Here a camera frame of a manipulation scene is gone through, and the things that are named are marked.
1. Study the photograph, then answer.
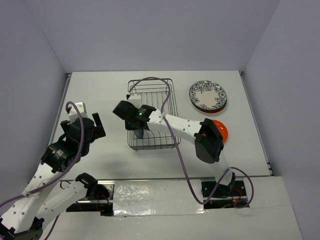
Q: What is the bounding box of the light green small plate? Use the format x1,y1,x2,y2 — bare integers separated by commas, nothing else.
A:
133,129,144,139

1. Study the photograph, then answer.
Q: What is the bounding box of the red and teal patterned plate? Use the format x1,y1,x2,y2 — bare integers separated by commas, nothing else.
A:
193,101,228,114

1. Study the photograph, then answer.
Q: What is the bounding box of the blue floral white plate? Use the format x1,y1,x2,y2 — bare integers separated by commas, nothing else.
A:
188,80,228,110

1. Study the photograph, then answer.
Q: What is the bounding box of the orange red plate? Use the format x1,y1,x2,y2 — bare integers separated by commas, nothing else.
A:
212,119,229,144

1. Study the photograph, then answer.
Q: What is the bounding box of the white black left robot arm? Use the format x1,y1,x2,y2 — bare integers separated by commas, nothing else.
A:
0,113,106,240

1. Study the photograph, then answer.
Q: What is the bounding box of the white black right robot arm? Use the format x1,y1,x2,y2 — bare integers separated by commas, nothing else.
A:
112,100,235,196

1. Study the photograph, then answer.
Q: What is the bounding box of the silver foil tape panel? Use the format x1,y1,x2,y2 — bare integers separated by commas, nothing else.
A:
113,180,205,217

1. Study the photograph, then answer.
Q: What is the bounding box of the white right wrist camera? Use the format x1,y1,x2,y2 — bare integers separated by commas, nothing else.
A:
126,93,142,109

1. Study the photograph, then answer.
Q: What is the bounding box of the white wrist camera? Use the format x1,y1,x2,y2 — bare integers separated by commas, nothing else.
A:
126,93,142,109
65,101,88,123

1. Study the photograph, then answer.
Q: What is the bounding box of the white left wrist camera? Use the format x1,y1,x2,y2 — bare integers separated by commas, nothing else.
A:
65,101,88,123

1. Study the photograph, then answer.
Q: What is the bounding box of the grey wire dish rack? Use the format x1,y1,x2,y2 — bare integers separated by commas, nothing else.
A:
127,78,178,151

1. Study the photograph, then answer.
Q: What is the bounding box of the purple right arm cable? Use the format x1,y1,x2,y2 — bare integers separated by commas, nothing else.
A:
126,76,256,210

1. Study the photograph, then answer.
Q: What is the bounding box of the aluminium table edge rail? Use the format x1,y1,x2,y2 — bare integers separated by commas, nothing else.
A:
41,72,72,181

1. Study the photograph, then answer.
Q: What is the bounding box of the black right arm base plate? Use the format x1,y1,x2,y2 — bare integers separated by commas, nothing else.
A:
201,180,246,201

